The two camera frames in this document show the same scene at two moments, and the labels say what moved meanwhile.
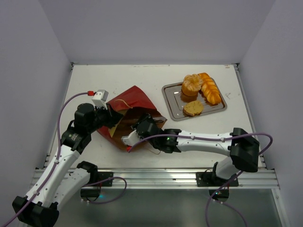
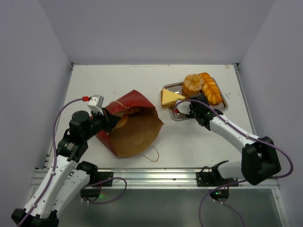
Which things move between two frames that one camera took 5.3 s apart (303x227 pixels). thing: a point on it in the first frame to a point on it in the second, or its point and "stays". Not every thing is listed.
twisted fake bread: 209,90 stays
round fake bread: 191,84 stays
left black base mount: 93,194 stays
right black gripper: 138,124 to 193,109
